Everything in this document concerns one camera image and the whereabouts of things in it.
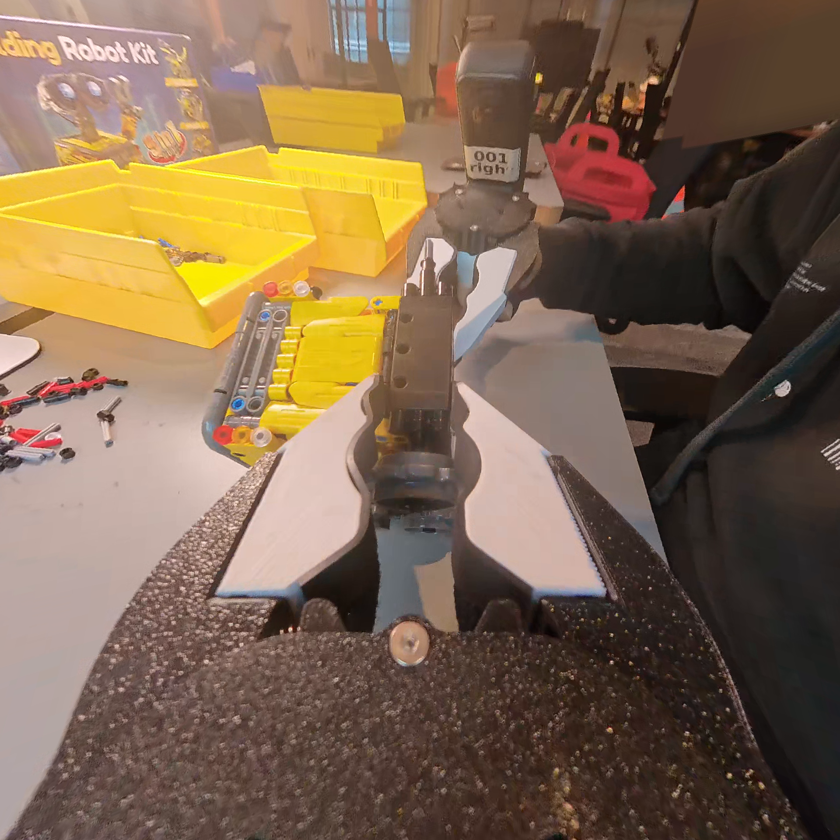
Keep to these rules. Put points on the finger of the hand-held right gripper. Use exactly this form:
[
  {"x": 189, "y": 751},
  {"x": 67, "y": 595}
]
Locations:
[
  {"x": 483, "y": 295},
  {"x": 429, "y": 263}
]

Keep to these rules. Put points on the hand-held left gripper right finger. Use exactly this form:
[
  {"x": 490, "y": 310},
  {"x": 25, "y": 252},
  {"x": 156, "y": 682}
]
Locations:
[{"x": 532, "y": 519}]

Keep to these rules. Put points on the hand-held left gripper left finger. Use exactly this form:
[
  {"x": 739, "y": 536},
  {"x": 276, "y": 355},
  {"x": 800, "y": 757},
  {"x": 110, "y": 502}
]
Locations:
[{"x": 295, "y": 525}]

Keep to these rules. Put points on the black yellow toy brick vehicle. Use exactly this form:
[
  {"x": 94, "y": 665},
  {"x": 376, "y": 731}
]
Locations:
[{"x": 328, "y": 368}]

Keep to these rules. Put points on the person's right forearm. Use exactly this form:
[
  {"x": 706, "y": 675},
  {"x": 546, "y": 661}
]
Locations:
[{"x": 643, "y": 263}]

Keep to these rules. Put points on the grey desk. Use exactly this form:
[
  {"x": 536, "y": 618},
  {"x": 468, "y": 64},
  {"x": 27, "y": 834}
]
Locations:
[{"x": 131, "y": 525}]

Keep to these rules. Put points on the red plastic bin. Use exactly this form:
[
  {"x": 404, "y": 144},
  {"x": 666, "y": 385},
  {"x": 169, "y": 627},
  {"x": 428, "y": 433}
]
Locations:
[{"x": 597, "y": 171}]

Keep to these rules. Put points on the grey axle pin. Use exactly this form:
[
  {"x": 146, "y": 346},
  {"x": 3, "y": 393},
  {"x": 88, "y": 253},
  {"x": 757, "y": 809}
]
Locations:
[{"x": 108, "y": 420}]

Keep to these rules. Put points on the pile of small brick parts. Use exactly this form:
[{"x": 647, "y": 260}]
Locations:
[{"x": 40, "y": 433}]

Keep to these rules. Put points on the yellow plastic box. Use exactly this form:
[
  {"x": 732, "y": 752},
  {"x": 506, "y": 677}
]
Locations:
[{"x": 131, "y": 263}]

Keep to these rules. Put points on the white document stand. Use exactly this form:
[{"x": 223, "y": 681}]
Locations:
[{"x": 13, "y": 355}]

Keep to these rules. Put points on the blue printed kit box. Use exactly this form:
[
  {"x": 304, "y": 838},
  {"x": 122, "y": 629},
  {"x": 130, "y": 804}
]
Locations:
[{"x": 92, "y": 92}]

